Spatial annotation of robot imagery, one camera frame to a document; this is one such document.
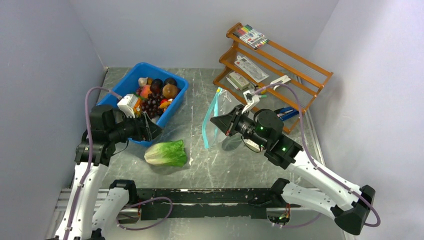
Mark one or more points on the garlic bulb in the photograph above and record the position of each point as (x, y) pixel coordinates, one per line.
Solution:
(142, 81)

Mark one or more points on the orange yellow corn piece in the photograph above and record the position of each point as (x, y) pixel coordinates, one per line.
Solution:
(165, 103)

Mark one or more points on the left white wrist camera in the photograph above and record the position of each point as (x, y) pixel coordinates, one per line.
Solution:
(130, 105)

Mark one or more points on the purple grapes bunch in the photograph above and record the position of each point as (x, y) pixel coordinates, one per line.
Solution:
(151, 105)

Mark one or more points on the pack of coloured markers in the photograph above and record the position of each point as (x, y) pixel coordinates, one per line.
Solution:
(251, 37)

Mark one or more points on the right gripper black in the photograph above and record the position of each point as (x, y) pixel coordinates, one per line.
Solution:
(228, 123)

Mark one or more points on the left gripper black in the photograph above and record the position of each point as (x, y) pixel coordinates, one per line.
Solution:
(145, 130)

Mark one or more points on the clear zip top bag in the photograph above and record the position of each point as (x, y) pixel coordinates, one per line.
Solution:
(222, 103)

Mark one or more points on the white stapler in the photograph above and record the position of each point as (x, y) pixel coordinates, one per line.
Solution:
(281, 80)

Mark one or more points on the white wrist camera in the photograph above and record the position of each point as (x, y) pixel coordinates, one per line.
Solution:
(130, 105)
(251, 98)

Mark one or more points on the dark mangosteen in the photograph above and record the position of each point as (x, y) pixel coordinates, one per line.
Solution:
(156, 86)

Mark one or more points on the green napa cabbage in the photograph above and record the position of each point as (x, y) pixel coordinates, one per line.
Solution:
(170, 154)

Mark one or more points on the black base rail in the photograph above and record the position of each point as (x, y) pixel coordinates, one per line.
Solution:
(212, 203)

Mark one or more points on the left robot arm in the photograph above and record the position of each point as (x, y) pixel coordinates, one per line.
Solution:
(107, 126)

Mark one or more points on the pink peach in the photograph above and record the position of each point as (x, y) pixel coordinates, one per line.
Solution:
(145, 91)

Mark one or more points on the blue stapler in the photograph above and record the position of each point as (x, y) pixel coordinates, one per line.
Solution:
(286, 113)

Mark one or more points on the orange wooden shelf rack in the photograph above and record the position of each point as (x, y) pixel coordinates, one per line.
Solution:
(307, 78)

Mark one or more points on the green white box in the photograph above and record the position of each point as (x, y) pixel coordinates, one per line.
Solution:
(238, 81)

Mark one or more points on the blue plastic bin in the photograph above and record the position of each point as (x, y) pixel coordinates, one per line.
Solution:
(129, 83)

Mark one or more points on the dark plum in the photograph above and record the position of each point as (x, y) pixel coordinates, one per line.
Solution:
(170, 81)

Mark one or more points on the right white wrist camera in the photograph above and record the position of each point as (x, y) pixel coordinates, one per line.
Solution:
(251, 98)

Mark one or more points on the packaged item in blister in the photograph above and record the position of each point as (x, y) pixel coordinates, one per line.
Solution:
(250, 68)

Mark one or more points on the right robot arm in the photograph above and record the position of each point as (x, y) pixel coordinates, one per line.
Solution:
(348, 204)

